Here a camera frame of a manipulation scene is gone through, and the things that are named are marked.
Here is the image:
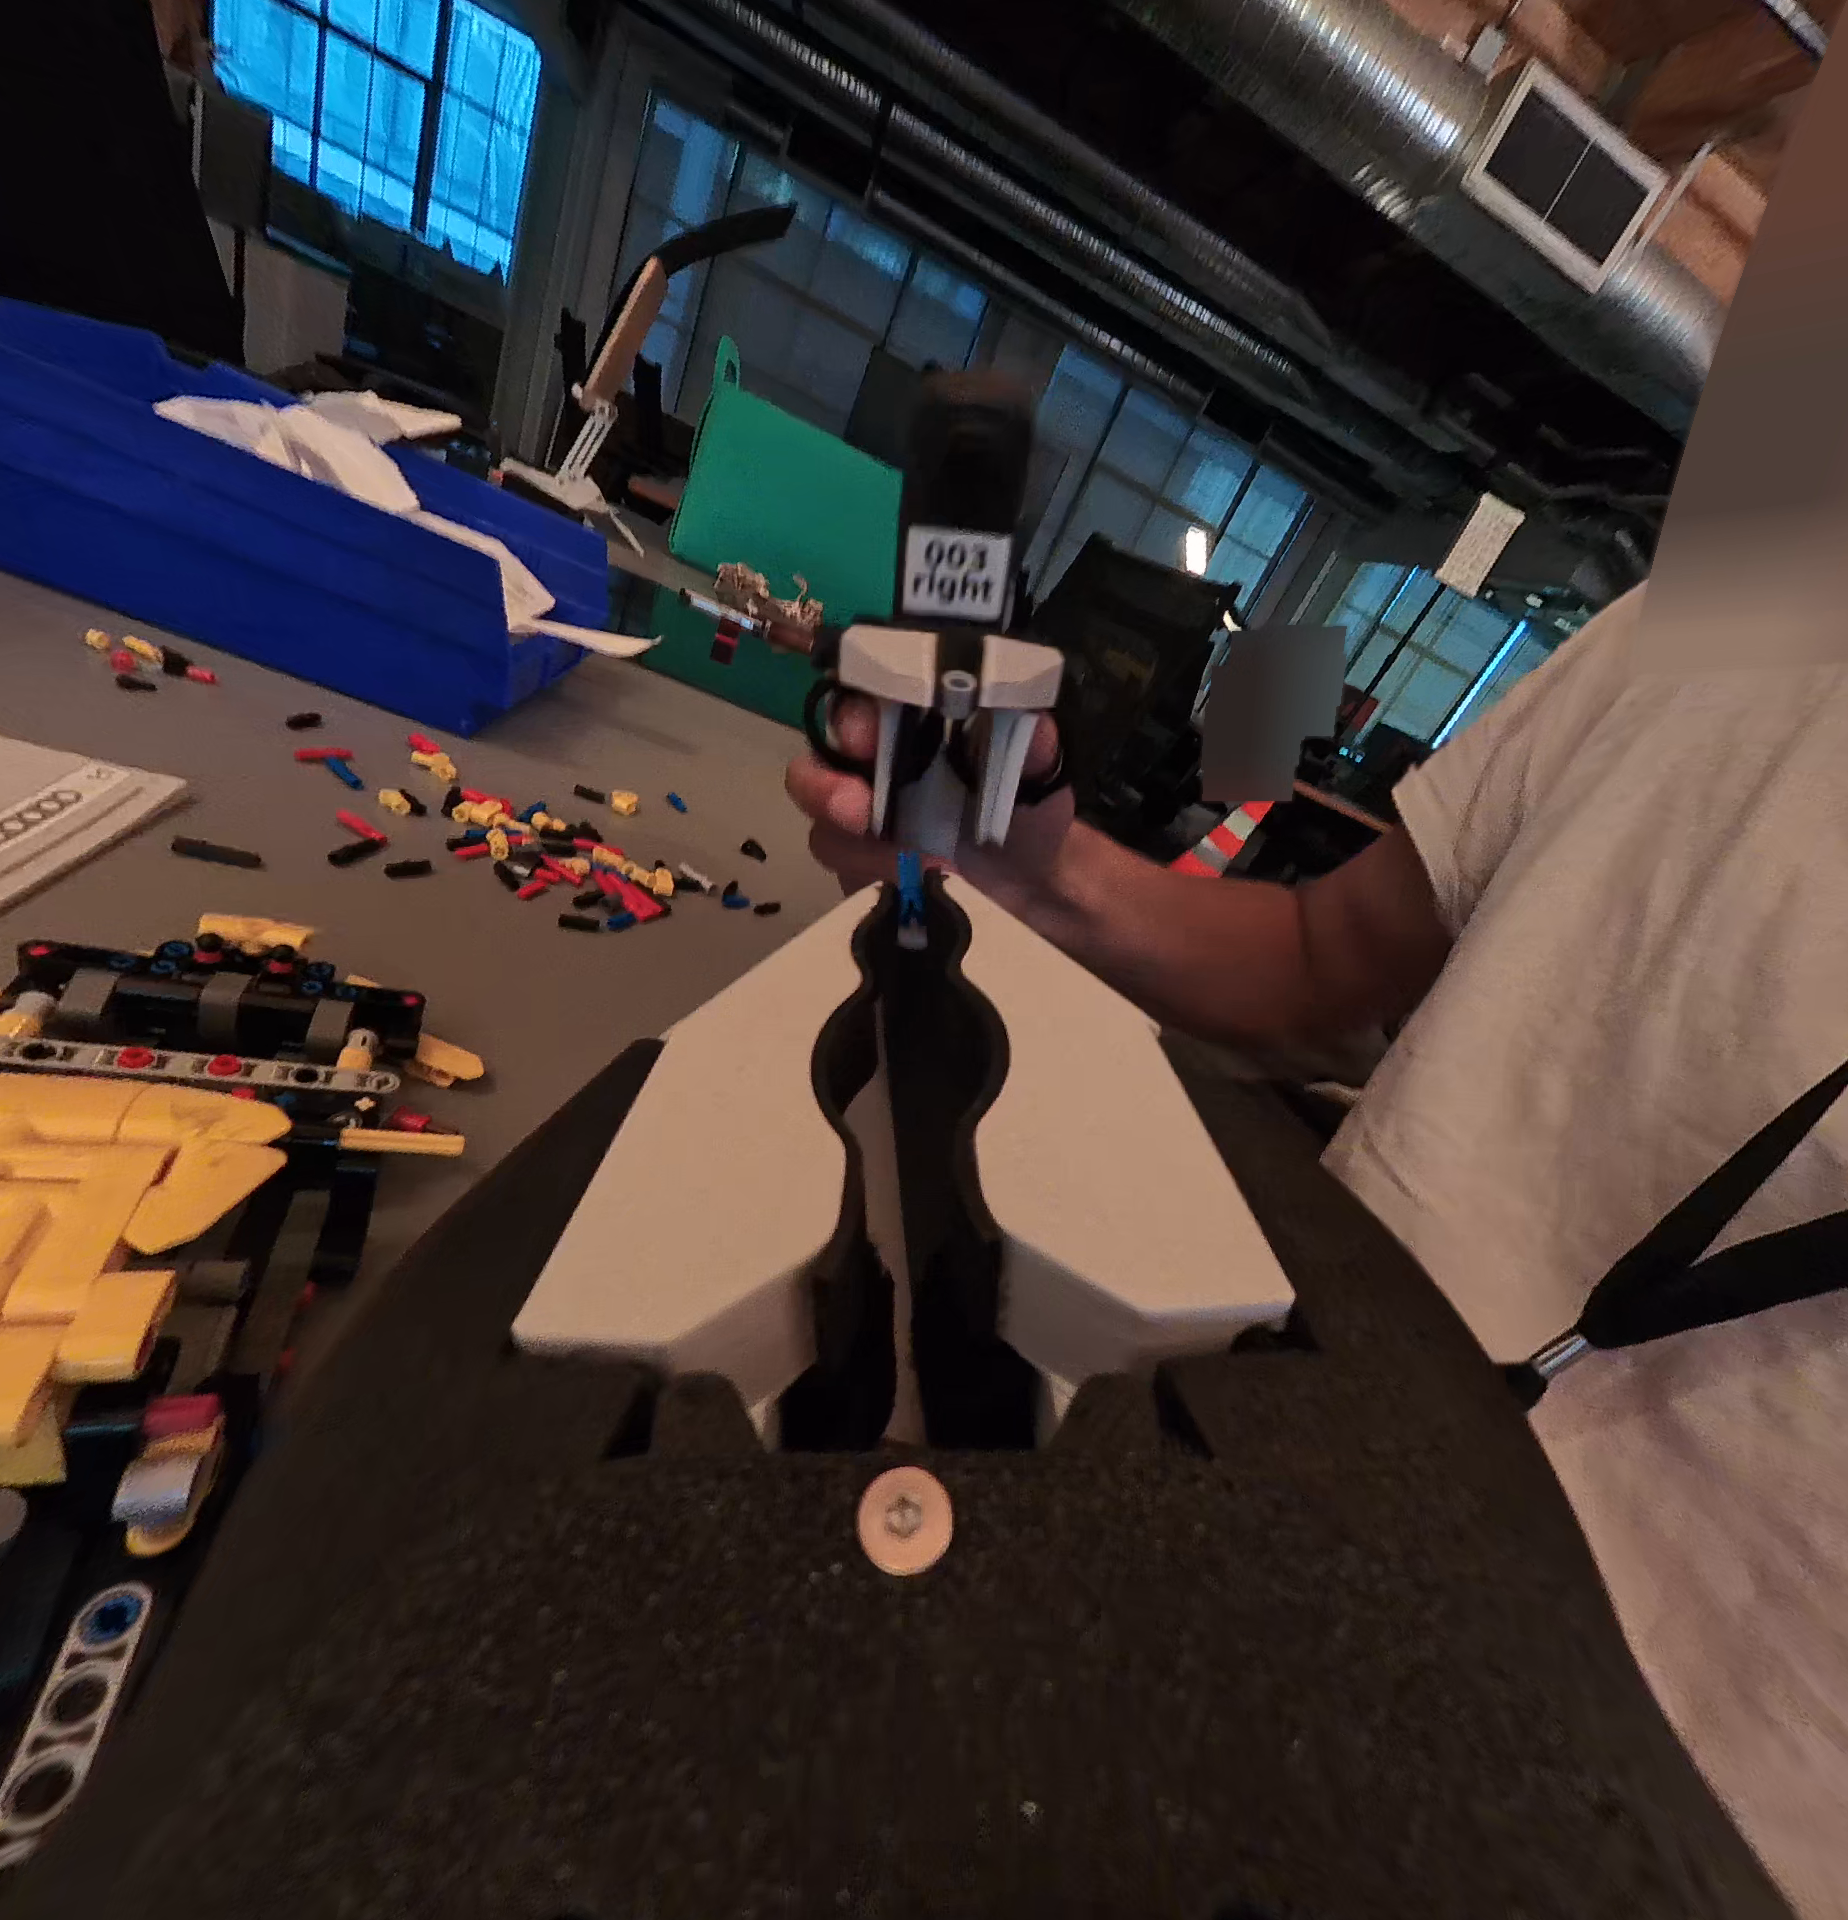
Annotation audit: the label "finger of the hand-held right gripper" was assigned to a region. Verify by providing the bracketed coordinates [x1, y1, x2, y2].
[977, 634, 1075, 718]
[836, 626, 941, 707]

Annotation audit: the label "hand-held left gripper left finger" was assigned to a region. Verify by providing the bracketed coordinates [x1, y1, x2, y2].
[510, 884, 902, 1410]

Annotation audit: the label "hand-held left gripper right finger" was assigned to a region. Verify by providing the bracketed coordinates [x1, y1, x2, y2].
[929, 877, 1297, 1415]

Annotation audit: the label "short grey holed beam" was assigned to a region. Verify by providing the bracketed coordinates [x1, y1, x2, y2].
[896, 672, 987, 860]

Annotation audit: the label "pile of small coloured pins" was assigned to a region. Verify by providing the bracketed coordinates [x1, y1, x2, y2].
[83, 626, 787, 944]

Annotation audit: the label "yellow black brick car model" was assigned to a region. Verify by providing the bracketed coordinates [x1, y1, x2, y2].
[0, 908, 492, 1870]

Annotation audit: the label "person's right forearm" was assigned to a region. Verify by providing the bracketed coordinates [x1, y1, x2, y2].
[1014, 817, 1453, 1054]

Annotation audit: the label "person's right hand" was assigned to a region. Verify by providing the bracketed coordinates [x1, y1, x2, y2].
[787, 696, 1083, 908]

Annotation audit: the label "small brown brick model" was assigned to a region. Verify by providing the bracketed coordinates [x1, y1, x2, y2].
[681, 562, 828, 665]

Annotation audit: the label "orange traffic cone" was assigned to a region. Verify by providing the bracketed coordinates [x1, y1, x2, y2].
[1171, 802, 1282, 884]

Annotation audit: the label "white hanging paper sign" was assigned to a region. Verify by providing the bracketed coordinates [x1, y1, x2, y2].
[1433, 492, 1532, 596]

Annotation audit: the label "crumpled white paper bags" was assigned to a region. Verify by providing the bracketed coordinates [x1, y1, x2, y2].
[154, 388, 668, 665]

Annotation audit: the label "person's white shirt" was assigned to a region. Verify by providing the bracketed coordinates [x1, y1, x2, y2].
[1320, 585, 1848, 1920]

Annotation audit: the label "blue plastic bin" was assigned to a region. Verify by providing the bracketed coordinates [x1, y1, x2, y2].
[0, 287, 613, 740]

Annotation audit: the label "open instruction booklet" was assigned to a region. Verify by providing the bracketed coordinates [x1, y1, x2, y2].
[0, 725, 193, 934]

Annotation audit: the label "metal ventilation duct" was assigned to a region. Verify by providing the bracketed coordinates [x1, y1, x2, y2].
[1119, 0, 1730, 410]

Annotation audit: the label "black shoulder strap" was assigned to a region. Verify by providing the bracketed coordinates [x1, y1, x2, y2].
[1509, 1026, 1848, 1409]

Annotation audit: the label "white wall vent grille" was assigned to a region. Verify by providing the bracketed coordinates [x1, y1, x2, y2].
[1460, 61, 1678, 298]

